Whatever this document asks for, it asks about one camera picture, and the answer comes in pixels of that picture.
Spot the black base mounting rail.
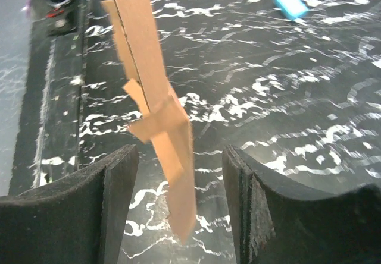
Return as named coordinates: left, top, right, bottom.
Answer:
left=8, top=0, right=90, bottom=195

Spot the small blue eraser block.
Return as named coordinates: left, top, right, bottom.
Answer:
left=274, top=0, right=308, bottom=21

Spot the brown cardboard paper box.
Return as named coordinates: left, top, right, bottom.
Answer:
left=102, top=0, right=196, bottom=243

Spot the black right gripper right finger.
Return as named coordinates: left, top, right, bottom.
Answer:
left=222, top=145, right=380, bottom=264

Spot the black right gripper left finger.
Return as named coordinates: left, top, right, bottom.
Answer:
left=1, top=145, right=139, bottom=263

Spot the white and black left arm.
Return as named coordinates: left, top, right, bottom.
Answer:
left=40, top=0, right=87, bottom=36

